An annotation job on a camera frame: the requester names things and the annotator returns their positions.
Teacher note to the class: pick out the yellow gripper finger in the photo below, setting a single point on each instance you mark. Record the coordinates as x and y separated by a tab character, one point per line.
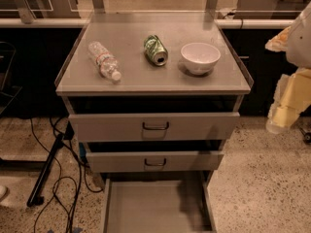
279	42
292	97

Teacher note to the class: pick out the clear plastic water bottle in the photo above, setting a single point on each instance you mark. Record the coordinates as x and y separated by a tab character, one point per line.
104	60

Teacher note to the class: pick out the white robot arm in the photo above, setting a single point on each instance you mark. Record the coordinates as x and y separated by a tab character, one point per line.
299	41

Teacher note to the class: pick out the grey top drawer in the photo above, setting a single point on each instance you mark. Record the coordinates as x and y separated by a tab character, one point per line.
153	127

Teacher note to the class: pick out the grey drawer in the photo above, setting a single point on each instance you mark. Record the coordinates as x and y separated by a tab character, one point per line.
153	161
172	206
153	127

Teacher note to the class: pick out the grey drawer cabinet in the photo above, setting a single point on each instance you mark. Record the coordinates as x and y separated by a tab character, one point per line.
153	92

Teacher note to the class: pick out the grey bottom drawer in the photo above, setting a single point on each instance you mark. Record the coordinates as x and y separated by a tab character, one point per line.
172	206

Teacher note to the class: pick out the grey middle drawer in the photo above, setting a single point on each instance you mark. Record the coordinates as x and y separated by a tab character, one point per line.
153	161

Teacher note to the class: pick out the black caster wheel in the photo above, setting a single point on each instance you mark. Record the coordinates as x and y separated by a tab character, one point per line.
306	136

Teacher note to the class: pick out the white ceramic bowl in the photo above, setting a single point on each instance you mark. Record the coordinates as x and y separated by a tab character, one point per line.
200	58

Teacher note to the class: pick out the crushed green soda can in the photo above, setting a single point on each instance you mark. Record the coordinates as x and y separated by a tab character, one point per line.
155	51

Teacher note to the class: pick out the black floor stand bar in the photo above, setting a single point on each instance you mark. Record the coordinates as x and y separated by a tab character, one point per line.
35	197

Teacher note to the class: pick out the white counter rail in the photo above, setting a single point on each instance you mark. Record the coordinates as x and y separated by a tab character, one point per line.
81	22

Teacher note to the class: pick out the black chair frame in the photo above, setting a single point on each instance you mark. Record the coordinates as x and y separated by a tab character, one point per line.
8	92

